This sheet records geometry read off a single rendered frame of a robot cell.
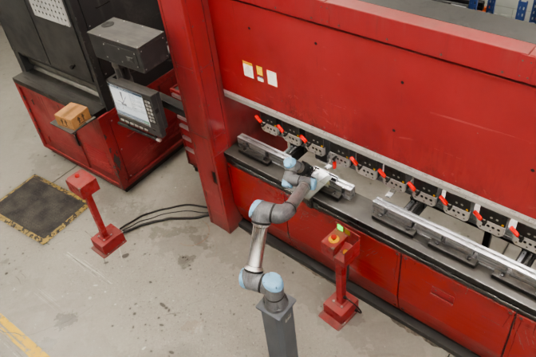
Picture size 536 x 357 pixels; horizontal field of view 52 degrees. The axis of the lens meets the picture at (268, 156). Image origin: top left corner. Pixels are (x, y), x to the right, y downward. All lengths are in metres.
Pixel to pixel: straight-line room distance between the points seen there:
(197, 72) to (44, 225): 2.41
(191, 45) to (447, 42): 1.71
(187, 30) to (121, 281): 2.20
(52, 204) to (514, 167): 4.21
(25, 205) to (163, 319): 2.05
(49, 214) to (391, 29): 3.82
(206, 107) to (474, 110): 1.93
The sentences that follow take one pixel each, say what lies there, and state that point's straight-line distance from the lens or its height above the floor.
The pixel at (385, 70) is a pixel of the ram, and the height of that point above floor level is 1.99.
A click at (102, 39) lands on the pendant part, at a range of 3.85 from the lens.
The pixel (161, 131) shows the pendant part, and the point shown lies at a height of 1.30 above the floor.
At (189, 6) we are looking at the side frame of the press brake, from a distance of 3.59.
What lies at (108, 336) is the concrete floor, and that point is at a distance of 4.48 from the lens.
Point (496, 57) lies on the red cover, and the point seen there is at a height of 2.24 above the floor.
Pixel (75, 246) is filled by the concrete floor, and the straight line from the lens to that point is 5.18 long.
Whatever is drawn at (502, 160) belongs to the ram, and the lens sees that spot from 2.93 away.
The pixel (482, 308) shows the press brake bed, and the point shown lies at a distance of 3.60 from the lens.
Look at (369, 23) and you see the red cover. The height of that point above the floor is 2.24.
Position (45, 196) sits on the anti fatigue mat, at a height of 0.01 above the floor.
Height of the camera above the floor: 3.55
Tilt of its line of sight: 40 degrees down
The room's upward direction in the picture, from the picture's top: 7 degrees counter-clockwise
